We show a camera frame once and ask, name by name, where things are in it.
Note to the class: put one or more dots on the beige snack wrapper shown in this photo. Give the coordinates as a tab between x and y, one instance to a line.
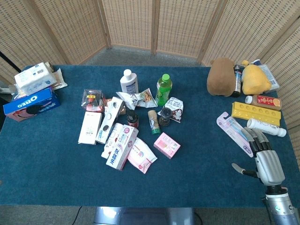
58	78

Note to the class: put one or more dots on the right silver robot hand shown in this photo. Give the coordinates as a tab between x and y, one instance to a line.
267	164

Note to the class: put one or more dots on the yellow plush toy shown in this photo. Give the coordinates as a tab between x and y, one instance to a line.
255	80

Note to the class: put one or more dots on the white cylindrical bottle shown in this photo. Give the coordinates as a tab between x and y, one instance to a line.
266	126

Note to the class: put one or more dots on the clear box with red label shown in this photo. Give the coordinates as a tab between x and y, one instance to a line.
92	99

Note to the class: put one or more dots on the plain white box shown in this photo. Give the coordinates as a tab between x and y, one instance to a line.
89	127

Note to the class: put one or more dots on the white crumpled snack bag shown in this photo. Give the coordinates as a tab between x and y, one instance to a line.
136	98

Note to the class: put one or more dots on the white printed snack packet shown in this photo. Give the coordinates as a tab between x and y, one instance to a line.
175	108

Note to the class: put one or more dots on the white Oreo carton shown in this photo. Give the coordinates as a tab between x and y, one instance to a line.
109	119

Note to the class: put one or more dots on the white and blue tube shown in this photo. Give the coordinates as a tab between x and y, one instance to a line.
268	73

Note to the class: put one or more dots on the blue Oreo box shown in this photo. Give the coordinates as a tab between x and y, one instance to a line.
31	105

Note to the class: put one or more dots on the pink wet wipes pack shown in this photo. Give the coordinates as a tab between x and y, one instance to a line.
141	157

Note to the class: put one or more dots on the dark red cap jar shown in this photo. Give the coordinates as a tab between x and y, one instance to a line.
132	118

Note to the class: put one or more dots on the orange drink bottle red label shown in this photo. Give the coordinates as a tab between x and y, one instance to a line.
263	102

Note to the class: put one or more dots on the white lotion bottle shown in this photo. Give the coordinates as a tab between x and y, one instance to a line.
129	83

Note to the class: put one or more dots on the pink toothbrush package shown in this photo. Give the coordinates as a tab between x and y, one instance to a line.
234	132

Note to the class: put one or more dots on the dark pepper grinder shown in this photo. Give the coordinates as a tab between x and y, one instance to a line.
165	116

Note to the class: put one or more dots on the wicker folding screen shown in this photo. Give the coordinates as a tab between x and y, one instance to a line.
145	23

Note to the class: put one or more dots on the blue table cloth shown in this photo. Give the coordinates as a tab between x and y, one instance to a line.
150	182

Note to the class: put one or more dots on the green cap spice shaker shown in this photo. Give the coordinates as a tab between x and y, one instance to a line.
153	122

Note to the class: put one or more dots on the green tea bottle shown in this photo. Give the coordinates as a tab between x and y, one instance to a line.
163	90

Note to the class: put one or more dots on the black spray bottle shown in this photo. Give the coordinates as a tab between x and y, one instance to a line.
237	80

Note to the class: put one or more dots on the small pink box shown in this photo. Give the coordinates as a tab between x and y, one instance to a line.
167	145

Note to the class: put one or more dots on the brown capybara plush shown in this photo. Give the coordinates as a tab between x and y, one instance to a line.
221	77

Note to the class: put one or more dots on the yellow plastic holder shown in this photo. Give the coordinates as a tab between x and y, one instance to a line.
255	112

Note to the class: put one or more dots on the white and pink toothpaste box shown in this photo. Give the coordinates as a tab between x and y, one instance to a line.
123	147

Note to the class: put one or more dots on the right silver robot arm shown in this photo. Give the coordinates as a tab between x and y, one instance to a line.
281	206

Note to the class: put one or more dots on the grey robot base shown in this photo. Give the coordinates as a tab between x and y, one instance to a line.
144	215

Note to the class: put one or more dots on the white tube box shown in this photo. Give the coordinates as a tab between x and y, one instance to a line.
111	140

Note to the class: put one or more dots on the white tissue pack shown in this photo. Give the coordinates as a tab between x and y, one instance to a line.
35	78

